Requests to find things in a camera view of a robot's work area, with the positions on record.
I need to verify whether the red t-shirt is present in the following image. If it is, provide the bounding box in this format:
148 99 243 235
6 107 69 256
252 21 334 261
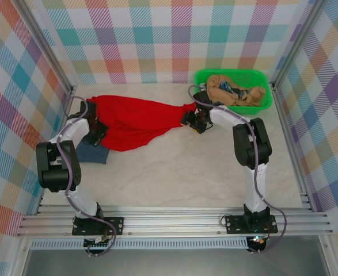
85 95 197 152

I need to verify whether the tan t-shirt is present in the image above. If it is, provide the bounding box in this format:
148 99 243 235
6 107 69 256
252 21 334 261
206 75 267 107

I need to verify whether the blue patterned t-shirt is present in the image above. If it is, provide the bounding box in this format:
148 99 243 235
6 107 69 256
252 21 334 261
219 81 253 98

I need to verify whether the green plastic basket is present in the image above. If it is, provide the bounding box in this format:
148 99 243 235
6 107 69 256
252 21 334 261
193 68 274 116

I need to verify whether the black controller board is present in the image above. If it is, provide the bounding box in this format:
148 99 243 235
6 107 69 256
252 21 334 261
83 235 114 250
248 235 269 252

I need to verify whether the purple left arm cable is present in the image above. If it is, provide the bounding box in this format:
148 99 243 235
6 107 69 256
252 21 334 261
56 96 117 258

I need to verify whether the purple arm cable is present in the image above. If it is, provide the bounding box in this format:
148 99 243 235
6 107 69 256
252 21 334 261
188 85 287 255
56 96 117 258

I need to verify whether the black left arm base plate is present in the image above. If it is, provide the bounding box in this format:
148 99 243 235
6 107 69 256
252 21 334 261
71 216 125 236

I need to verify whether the aluminium side rail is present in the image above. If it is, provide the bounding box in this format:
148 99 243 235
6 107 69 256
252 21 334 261
272 83 316 212

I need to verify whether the aluminium rail frame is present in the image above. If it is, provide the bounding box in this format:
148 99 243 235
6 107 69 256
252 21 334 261
16 204 333 238

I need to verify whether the aluminium corner post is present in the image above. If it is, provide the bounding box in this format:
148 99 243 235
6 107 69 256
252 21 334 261
14 0 77 95
269 0 331 90

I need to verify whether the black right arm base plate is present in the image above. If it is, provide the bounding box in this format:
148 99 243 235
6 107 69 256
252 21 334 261
225 214 278 235

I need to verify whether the slotted grey cable duct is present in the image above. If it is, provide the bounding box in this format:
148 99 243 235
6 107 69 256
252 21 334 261
30 240 249 250

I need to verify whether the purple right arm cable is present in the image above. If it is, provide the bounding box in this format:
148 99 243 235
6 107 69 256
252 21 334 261
188 85 287 255

